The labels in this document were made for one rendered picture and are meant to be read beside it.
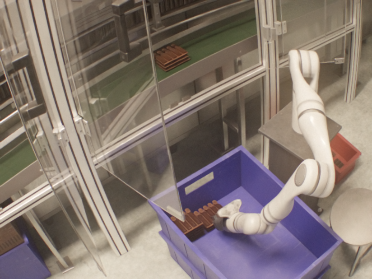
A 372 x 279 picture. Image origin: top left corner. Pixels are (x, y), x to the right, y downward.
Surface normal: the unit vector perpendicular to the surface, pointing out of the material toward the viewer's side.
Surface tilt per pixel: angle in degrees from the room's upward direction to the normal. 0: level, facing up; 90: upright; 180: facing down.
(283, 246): 0
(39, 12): 90
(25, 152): 2
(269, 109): 90
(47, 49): 90
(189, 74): 90
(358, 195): 0
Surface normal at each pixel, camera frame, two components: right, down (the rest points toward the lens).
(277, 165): -0.72, 0.54
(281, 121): -0.09, -0.70
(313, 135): -0.62, 0.06
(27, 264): 0.58, 0.54
